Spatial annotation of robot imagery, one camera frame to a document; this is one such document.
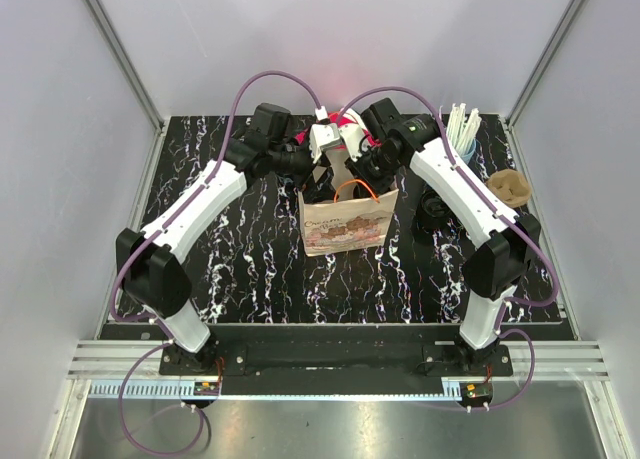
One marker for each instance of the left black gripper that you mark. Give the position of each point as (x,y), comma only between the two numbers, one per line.
(322,189)

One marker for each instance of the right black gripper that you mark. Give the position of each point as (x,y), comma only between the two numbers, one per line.
(379,186)

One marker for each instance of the paper takeout bag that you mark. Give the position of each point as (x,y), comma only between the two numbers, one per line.
(351,218)

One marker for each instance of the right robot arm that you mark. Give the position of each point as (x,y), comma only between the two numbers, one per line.
(504,242)

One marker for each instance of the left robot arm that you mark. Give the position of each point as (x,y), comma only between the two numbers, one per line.
(151,261)

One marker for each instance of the black cup lid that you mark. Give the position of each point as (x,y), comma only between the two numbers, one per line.
(432,212)

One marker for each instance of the red folded cloth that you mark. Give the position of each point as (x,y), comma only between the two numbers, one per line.
(349,116)

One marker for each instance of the blue straw holder cup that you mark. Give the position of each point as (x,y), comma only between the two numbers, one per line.
(468,155)

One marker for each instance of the bottom cardboard cup carrier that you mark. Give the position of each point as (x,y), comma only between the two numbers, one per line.
(510,187)

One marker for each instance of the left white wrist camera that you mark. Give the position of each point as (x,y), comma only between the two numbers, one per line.
(323,135)

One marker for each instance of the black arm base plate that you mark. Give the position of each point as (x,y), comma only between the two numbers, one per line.
(330,360)

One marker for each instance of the aluminium frame rail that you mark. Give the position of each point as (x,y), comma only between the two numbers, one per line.
(349,398)

